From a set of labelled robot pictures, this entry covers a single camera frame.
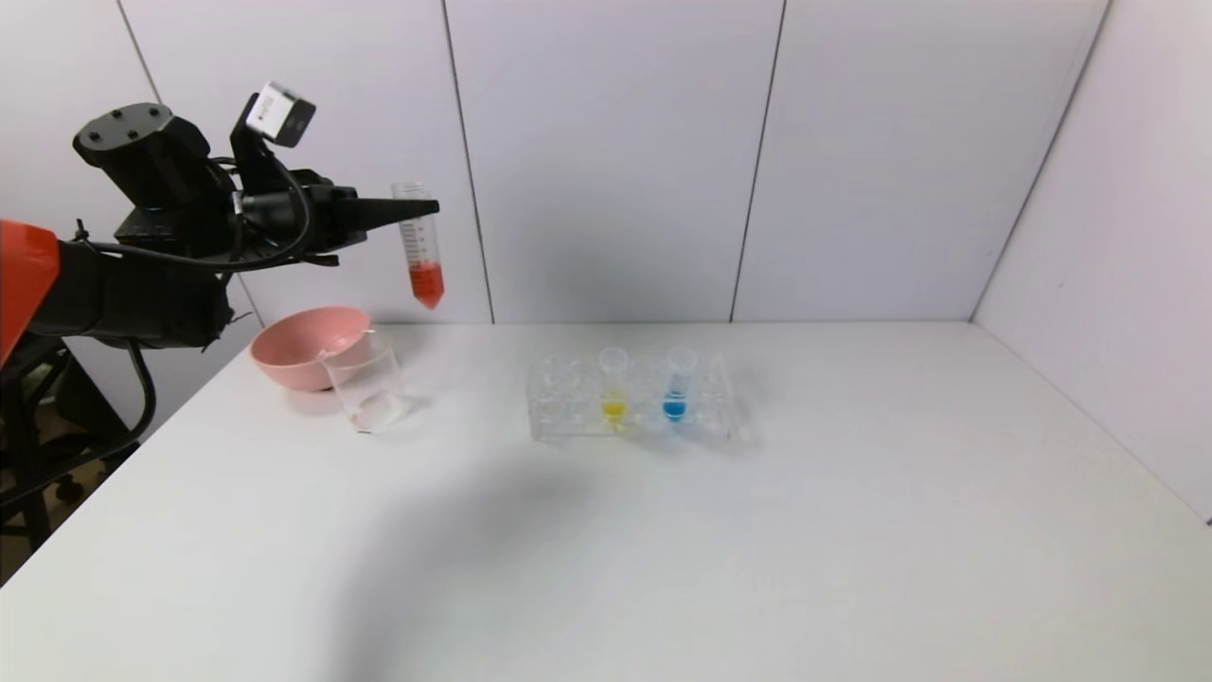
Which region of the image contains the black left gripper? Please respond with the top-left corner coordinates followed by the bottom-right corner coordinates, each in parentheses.
top-left (236, 169), bottom-right (440, 260)

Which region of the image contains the test tube with red pigment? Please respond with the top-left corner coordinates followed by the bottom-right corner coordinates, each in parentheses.
top-left (392, 182), bottom-right (447, 312)

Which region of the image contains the test tube with yellow pigment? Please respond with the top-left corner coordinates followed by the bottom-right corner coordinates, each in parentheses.
top-left (597, 346), bottom-right (630, 429)

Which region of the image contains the test tube with blue pigment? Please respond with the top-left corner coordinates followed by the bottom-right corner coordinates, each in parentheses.
top-left (660, 345), bottom-right (699, 425)

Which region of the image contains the clear acrylic test tube rack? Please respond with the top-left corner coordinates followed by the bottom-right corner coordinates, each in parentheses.
top-left (527, 347), bottom-right (738, 445)

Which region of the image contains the pink bowl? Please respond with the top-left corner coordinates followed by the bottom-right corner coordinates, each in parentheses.
top-left (250, 305), bottom-right (373, 394)

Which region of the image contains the clear glass beaker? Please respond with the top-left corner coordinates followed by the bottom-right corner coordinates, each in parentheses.
top-left (323, 330), bottom-right (416, 437)

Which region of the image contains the black chair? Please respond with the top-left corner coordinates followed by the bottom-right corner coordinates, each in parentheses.
top-left (0, 341), bottom-right (134, 560)

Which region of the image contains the thin black camera cable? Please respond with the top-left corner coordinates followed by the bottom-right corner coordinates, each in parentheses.
top-left (213, 156), bottom-right (315, 273)

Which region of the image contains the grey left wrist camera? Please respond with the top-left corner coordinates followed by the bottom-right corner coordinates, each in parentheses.
top-left (245, 81), bottom-right (317, 149)

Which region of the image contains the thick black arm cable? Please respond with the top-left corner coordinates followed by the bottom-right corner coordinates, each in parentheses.
top-left (0, 339), bottom-right (158, 508)

